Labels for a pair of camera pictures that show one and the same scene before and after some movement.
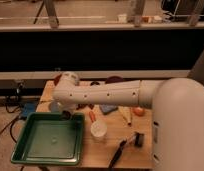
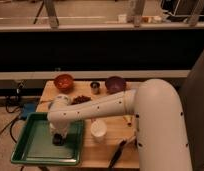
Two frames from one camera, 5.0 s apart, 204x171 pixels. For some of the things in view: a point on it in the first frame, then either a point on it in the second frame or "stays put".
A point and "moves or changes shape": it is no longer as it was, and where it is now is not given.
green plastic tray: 48,139 stays put
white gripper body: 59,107 -> 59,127
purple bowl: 114,79 stays put
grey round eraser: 66,114 moves or changes shape
